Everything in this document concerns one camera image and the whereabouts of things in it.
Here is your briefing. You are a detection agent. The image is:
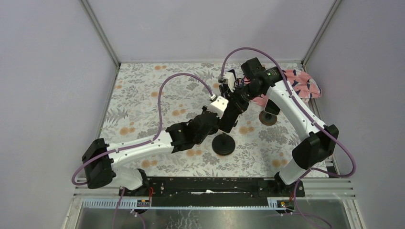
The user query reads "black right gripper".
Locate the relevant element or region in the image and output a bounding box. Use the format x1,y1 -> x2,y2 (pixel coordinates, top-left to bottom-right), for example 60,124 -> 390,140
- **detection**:
225,83 -> 262,118

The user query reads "phone with beige case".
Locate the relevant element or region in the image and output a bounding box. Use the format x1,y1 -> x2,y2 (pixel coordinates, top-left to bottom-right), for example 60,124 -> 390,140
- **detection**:
218,101 -> 241,134

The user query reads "black phone stand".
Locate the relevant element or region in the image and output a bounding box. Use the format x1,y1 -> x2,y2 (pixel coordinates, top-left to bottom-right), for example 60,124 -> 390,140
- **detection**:
212,133 -> 236,156

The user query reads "phone with lavender case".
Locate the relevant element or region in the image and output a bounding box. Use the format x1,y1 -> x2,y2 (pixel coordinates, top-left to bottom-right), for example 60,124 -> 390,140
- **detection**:
223,70 -> 236,92

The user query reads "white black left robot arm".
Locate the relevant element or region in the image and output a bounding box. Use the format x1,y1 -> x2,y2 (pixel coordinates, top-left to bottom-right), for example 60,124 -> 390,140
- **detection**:
82,107 -> 224,196

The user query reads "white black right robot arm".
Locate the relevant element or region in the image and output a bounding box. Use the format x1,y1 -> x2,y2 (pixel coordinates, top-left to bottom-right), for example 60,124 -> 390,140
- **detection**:
219,58 -> 339,197

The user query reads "small dark phone on cloth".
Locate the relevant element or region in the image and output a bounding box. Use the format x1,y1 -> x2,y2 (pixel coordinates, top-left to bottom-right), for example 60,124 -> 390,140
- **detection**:
264,99 -> 280,115

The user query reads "pink patterned cloth bag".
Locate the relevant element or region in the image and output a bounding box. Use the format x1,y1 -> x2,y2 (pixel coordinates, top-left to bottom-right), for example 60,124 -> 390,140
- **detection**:
246,69 -> 322,107

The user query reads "floral patterned table mat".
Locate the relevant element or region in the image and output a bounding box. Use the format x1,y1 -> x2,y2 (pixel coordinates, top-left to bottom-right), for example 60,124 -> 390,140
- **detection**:
100,62 -> 300,177

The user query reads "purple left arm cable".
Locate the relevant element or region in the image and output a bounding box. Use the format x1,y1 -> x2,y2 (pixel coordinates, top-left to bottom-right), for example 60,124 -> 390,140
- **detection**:
71,73 -> 216,229

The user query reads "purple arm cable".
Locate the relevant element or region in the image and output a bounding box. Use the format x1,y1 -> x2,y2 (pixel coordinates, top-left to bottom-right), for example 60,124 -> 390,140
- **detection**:
220,47 -> 357,229
71,73 -> 216,229

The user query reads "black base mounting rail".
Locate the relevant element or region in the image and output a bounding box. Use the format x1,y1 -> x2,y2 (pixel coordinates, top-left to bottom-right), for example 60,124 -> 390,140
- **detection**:
119,177 -> 306,202

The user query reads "white slotted cable duct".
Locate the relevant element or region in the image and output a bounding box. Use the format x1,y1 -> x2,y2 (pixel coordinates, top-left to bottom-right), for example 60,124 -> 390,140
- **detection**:
82,198 -> 292,210

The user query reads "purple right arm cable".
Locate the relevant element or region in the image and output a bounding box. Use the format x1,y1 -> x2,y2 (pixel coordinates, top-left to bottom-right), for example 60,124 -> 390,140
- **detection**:
220,47 -> 357,229

